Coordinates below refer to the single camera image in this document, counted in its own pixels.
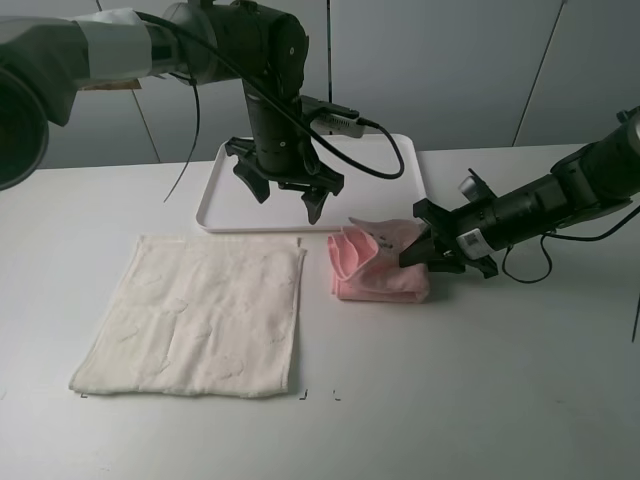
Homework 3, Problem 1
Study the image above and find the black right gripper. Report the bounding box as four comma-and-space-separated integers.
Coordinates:
398, 199, 498, 279

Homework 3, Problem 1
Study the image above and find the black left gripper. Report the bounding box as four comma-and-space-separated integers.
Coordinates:
224, 90, 344, 225

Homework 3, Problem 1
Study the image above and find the pink towel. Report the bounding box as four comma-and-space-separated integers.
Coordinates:
327, 218, 430, 303

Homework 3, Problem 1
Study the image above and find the white towel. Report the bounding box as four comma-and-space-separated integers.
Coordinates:
69, 235, 305, 398

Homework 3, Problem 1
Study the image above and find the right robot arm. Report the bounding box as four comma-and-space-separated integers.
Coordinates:
399, 109, 639, 279

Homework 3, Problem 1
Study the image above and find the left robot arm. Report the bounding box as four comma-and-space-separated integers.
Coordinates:
1, 1, 344, 223

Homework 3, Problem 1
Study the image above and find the white rectangular tray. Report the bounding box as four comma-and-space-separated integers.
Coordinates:
195, 132, 429, 235

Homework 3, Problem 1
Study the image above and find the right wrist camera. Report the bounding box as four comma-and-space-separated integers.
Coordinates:
458, 168, 497, 203

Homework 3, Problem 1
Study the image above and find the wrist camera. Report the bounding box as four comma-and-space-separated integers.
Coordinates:
458, 168, 497, 203
301, 95, 365, 138

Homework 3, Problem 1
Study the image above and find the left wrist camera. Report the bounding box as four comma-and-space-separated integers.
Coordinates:
301, 95, 365, 138

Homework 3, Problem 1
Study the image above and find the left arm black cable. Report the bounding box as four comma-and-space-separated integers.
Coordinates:
94, 0, 406, 204

